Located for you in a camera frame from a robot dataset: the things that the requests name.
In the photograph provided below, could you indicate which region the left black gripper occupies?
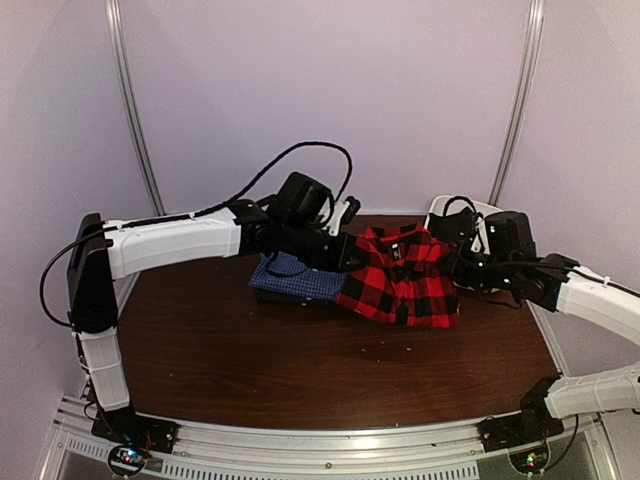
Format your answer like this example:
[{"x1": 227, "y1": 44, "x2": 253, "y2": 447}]
[{"x1": 282, "y1": 219, "x2": 366, "y2": 275}]

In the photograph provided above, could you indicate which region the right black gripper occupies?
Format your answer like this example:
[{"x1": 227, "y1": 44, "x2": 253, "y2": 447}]
[{"x1": 435, "y1": 241, "x2": 517, "y2": 293}]

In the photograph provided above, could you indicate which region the blue checked shirt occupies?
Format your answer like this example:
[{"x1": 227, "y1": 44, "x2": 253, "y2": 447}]
[{"x1": 249, "y1": 253, "x2": 346, "y2": 306}]

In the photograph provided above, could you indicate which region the red black plaid shirt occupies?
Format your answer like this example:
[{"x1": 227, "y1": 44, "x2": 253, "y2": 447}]
[{"x1": 336, "y1": 224, "x2": 460, "y2": 329}]

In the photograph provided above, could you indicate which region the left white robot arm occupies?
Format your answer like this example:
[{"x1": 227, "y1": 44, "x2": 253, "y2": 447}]
[{"x1": 67, "y1": 172, "x2": 360, "y2": 444}]

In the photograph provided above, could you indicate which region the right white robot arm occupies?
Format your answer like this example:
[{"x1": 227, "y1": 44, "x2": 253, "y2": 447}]
[{"x1": 428, "y1": 207, "x2": 639, "y2": 442}]

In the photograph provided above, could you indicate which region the black shirt in basin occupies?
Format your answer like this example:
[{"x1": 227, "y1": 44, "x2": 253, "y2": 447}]
[{"x1": 426, "y1": 207, "x2": 477, "y2": 253}]

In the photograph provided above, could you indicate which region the white plastic basin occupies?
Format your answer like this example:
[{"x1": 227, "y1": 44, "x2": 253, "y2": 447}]
[{"x1": 424, "y1": 195, "x2": 501, "y2": 254}]

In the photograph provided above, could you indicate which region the right circuit board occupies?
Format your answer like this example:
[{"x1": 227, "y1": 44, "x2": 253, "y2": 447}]
[{"x1": 509, "y1": 447, "x2": 550, "y2": 475}]

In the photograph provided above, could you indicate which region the circuit board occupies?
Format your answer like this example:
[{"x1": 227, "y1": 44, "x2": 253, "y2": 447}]
[
  {"x1": 509, "y1": 447, "x2": 550, "y2": 475},
  {"x1": 107, "y1": 444, "x2": 151, "y2": 476}
]

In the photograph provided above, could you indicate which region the left circuit board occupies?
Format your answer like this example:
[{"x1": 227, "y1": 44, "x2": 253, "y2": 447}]
[{"x1": 107, "y1": 444, "x2": 151, "y2": 476}]

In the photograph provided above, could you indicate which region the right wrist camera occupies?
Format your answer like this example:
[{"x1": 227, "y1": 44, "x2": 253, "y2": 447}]
[{"x1": 471, "y1": 212, "x2": 490, "y2": 254}]

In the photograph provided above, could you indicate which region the left black cable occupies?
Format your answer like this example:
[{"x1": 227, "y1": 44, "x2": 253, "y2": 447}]
[{"x1": 39, "y1": 140, "x2": 355, "y2": 329}]

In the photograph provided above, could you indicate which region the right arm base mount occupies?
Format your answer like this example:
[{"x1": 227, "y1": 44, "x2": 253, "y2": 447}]
[{"x1": 477, "y1": 376, "x2": 564, "y2": 452}]

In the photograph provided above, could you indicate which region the front aluminium rail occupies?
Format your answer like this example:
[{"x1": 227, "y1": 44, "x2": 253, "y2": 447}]
[{"x1": 37, "y1": 394, "x2": 621, "y2": 480}]

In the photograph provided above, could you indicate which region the right aluminium frame post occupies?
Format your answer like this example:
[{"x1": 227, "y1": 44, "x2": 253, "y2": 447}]
[{"x1": 489, "y1": 0, "x2": 545, "y2": 206}]

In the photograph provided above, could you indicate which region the aluminium frame post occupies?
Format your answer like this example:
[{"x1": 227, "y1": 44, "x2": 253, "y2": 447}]
[
  {"x1": 104, "y1": 0, "x2": 166, "y2": 216},
  {"x1": 489, "y1": 0, "x2": 545, "y2": 206}
]

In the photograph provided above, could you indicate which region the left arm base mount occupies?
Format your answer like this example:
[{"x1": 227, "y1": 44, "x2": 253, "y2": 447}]
[{"x1": 91, "y1": 406, "x2": 179, "y2": 454}]

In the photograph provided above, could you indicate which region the left aluminium frame post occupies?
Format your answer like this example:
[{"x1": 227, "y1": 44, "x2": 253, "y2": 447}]
[{"x1": 104, "y1": 0, "x2": 166, "y2": 216}]

